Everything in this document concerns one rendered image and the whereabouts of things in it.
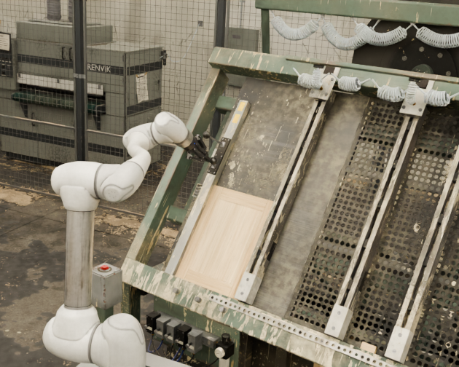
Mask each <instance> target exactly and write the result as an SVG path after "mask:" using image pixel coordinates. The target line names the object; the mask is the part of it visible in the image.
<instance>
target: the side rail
mask: <svg viewBox="0 0 459 367"><path fill-rule="evenodd" d="M228 81H229V78H228V77H227V76H226V74H225V73H223V72H222V71H221V69H217V68H211V71H210V73H209V75H208V78H207V79H206V81H205V84H204V86H203V88H202V90H201V92H200V95H199V97H198V99H197V102H196V104H195V106H194V108H193V110H192V113H191V114H190V117H189V119H188V121H187V124H186V126H185V127H187V128H188V130H190V131H191V132H192V134H193V136H194V137H195V135H196V134H198V135H201V138H202V139H203V133H204V132H205V131H206V130H207V129H208V126H209V124H210V122H211V119H212V117H213V114H214V112H215V110H216V108H215V105H216V103H217V100H218V99H219V96H220V95H223V92H224V90H225V88H226V86H227V83H228ZM186 156H187V152H186V151H185V150H184V149H183V148H181V147H178V146H177V145H176V148H175V150H174V152H173V154H172V157H171V158H170V161H169V163H168V166H167V167H166V169H165V172H164V174H163V176H162V179H161V181H160V183H159V185H158V187H157V190H156V192H155V193H154V196H153V198H152V201H151V203H150V205H149V207H148V209H147V212H146V214H145V216H144V219H143V221H142V222H141V225H140V227H139V229H138V231H137V234H136V236H135V238H134V240H133V243H132V245H131V246H130V250H129V251H128V253H127V255H126V257H127V258H129V259H132V260H137V261H139V262H140V263H142V264H145V265H147V263H148V261H149V258H150V256H151V254H152V251H153V250H154V247H155V245H156V243H157V240H158V238H159V236H160V233H161V231H162V229H163V227H164V225H165V222H166V220H167V219H166V215H167V213H168V211H169V208H170V206H171V205H173V204H174V202H175V201H176V198H177V196H178V194H179V191H180V189H181V186H182V184H183V182H184V179H185V178H186V176H187V173H188V171H189V169H190V166H191V164H192V162H193V159H186Z"/></svg>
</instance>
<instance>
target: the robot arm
mask: <svg viewBox="0 0 459 367"><path fill-rule="evenodd" d="M122 142H123V144H124V146H125V148H126V149H127V152H128V154H129V155H130V156H131V157H132V159H129V160H128V161H126V162H124V163H123V164H121V165H108V164H101V163H97V162H78V161H77V162H70V163H66V164H63V165H60V166H58V167H57V168H55V169H54V171H53V173H52V176H51V185H52V189H53V190H54V192H55V193H56V194H57V195H60V197H61V199H62V201H63V205H64V207H65V209H67V219H66V272H65V295H64V304H63V305H62V306H61V307H60V308H59V309H58V311H57V314H56V316H55V317H53V318H52V319H51V320H50V321H49V322H48V323H47V324H46V327H45V329H44V332H43V343H44V345H45V347H46V349H47V350H48V351H49V352H51V353H52V354H53V355H55V356H57V357H59V358H62V359H64V360H70V361H74V362H78V363H92V364H96V365H97V366H99V367H146V343H145V338H144V332H143V330H142V327H141V325H140V323H139V322H138V320H137V319H136V318H135V317H133V316H132V315H129V314H124V313H121V314H116V315H112V316H111V317H109V318H107V319H106V320H105V321H104V322H103V323H100V320H99V317H98V312H97V310H96V308H95V307H94V306H93V305H92V304H91V295H92V275H93V236H94V216H95V210H96V208H97V207H98V204H99V202H100V200H107V201H108V202H113V203H115V202H121V201H123V200H126V199H127V198H128V197H130V196H131V195H132V194H133V193H134V192H135V191H136V190H137V189H138V188H139V186H140V185H141V182H142V181H143V179H144V176H145V174H146V172H147V169H148V167H149V165H150V162H151V157H150V154H149V152H148V150H150V149H152V148H154V147H155V146H156V145H158V144H161V143H174V144H176V145H177V146H178V147H181V148H183V149H184V150H185V151H186V152H187V156H186V159H194V160H197V161H200V162H202V160H203V161H206V162H210V157H209V156H208V152H207V151H206V150H207V147H206V145H205V144H204V142H203V140H202V138H201V135H198V134H196V135H195V137H194V136H193V134H192V132H191V131H190V130H188V128H187V127H185V124H184V123H183V122H182V121H181V120H180V119H179V118H178V117H176V116H175V115H173V114H172V113H169V112H166V111H164V112H161V113H159V114H158V115H157V116H156V117H155V119H154V122H151V123H146V124H143V125H139V126H137V127H134V128H132V129H130V130H128V131H127V132H126V133H125V134H124V136H123V140H122ZM200 152H201V153H200ZM191 153H194V154H195V155H197V156H198V158H197V157H193V156H192V155H191Z"/></svg>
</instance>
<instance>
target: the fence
mask: <svg viewBox="0 0 459 367"><path fill-rule="evenodd" d="M240 102H244V103H246V104H245V105H244V107H243V110H242V111H238V107H239V105H240ZM250 107H251V104H250V103H249V102H248V101H246V100H240V101H239V103H238V106H237V108H236V110H235V113H234V114H233V117H232V119H231V122H230V124H229V126H228V128H227V131H226V133H225V135H224V138H230V139H231V141H230V143H229V146H228V148H227V150H226V153H225V155H224V157H223V160H222V161H221V164H220V166H219V169H218V171H217V173H216V175H213V174H210V173H208V174H207V176H206V178H205V181H204V183H203V186H202V188H201V190H200V193H199V194H198V196H197V199H196V201H195V204H194V206H193V208H192V211H191V213H190V214H189V218H188V219H187V222H186V224H185V226H184V229H183V231H182V233H181V236H180V238H179V240H178V242H177V245H176V247H175V249H174V252H173V254H172V256H171V258H170V261H169V263H168V265H167V267H166V270H165V272H166V273H168V274H170V275H174V276H175V275H176V272H177V270H178V268H179V265H180V263H181V260H182V259H183V257H184V254H185V252H186V249H187V247H188V244H189V242H190V240H191V238H192V235H193V233H194V231H195V228H196V226H197V223H198V221H199V220H200V217H201V215H202V213H203V210H204V208H205V205H206V203H207V201H208V198H209V197H210V194H211V192H212V189H213V187H214V185H217V183H218V181H219V178H220V176H221V173H222V171H223V169H224V166H225V164H226V162H227V160H228V157H229V155H230V152H231V151H232V147H233V146H234V144H235V141H236V139H237V136H238V134H239V132H240V129H241V127H242V125H243V123H244V120H245V118H246V115H247V113H248V111H249V109H250ZM235 114H240V117H239V119H238V122H237V123H233V122H232V121H233V119H234V117H235Z"/></svg>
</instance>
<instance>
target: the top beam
mask: <svg viewBox="0 0 459 367"><path fill-rule="evenodd" d="M208 63H209V64H210V65H211V66H212V67H216V68H220V69H222V70H223V71H224V73H227V74H235V75H240V76H249V77H253V78H258V79H267V80H272V81H277V82H285V83H290V84H298V83H297V81H298V77H299V76H298V75H297V73H296V72H295V71H294V69H293V68H295V69H296V70H297V72H298V73H299V75H302V74H303V73H305V74H309V75H313V74H314V73H313V72H314V69H315V70H317V68H314V67H313V66H314V64H310V63H300V62H295V61H289V60H286V56H282V55H272V54H267V53H260V52H251V51H245V50H235V49H229V48H223V47H214V49H213V51H212V53H211V56H210V57H209V59H208ZM343 76H348V77H357V78H358V80H359V81H360V82H363V81H365V80H367V79H369V78H370V80H369V81H368V82H364V83H363V84H361V88H360V90H358V91H357V92H352V91H351V92H349V91H346V90H341V89H339V87H338V80H337V79H336V81H335V83H334V86H333V88H332V89H333V90H335V91H340V92H349V93H353V94H358V95H366V96H372V97H376V98H378V97H377V91H378V88H377V86H376V85H375V84H374V82H373V81H372V79H373V80H374V81H375V82H376V83H377V85H378V86H379V87H382V86H383V85H385V86H386V85H388V86H389V87H400V88H401V89H402V90H403V91H405V90H406V89H407V88H408V85H409V83H410V82H411V81H409V80H408V79H409V77H404V76H394V75H389V74H379V73H373V72H368V71H358V70H353V69H346V68H341V69H340V72H339V73H338V76H337V78H338V79H341V77H343ZM299 85H300V84H299ZM432 90H435V91H439V92H440V91H446V92H447V94H449V96H452V95H454V94H456V93H458V92H459V84H452V83H446V82H437V81H435V82H434V84H433V88H432ZM435 107H439V108H448V109H453V110H458V111H459V95H456V96H455V97H453V98H450V103H449V104H448V105H446V106H435Z"/></svg>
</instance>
